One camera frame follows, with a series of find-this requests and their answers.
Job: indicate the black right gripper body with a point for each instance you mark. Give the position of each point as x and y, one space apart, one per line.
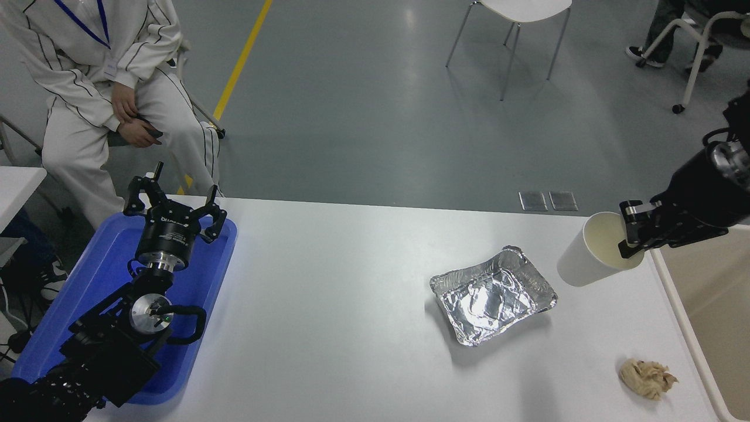
700 196

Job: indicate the white paper cup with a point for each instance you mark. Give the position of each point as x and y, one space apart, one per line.
586 258

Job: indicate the crumpled tan paper ball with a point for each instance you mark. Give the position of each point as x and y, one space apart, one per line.
644 378

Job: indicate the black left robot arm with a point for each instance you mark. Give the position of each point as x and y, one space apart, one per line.
105 351

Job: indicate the white side table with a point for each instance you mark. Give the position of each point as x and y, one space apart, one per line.
17 187

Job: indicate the large pale bin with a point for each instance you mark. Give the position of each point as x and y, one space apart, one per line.
718 305

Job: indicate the person's left hand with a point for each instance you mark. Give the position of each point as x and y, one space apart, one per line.
124 102

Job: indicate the grey office chair with armrests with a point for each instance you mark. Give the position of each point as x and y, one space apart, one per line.
220 133

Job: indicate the white chair with metal legs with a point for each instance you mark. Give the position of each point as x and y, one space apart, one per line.
527 7

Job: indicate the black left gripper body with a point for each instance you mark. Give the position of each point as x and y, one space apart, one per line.
167 237

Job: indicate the blue plastic tray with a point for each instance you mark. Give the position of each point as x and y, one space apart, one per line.
88 281

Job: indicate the silver foil tray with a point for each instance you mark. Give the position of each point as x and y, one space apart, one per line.
492 296

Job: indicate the metal floor socket plate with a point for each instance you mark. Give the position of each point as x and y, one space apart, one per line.
533 201
563 201

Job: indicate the person's right hand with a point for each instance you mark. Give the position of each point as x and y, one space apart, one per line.
137 136

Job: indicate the white-framed chair with casters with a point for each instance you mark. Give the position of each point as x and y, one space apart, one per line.
696 67

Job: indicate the person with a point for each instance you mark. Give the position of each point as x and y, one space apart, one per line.
76 53
29 240
662 23

